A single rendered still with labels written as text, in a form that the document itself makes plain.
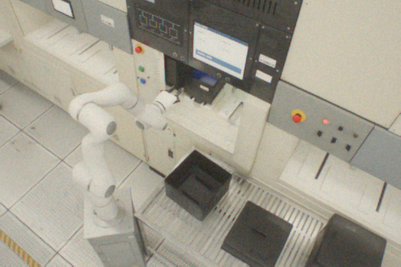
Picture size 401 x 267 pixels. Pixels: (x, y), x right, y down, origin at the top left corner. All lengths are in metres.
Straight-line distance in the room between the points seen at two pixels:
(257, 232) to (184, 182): 0.54
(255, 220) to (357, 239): 0.52
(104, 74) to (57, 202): 1.16
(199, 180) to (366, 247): 0.97
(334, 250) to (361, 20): 1.06
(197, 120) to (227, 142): 0.25
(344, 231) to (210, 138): 0.94
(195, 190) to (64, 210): 1.32
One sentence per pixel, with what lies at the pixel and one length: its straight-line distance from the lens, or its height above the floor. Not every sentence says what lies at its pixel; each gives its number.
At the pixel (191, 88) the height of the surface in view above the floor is 1.02.
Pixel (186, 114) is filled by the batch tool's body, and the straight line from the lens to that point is 2.20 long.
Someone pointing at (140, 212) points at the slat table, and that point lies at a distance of 1.96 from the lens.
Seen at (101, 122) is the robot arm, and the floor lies 1.54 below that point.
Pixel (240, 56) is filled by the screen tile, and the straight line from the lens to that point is 1.51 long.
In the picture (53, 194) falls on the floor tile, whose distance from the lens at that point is 3.05.
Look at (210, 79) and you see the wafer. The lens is 2.17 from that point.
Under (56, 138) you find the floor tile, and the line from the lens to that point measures 3.38.
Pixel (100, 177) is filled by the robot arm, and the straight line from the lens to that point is 1.56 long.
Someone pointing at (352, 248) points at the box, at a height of 1.01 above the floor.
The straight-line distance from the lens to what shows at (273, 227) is 1.86.
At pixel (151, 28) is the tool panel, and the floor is 1.53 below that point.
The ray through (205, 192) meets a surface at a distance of 1.99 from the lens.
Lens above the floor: 2.53
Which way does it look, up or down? 50 degrees down
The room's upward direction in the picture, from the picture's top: 4 degrees clockwise
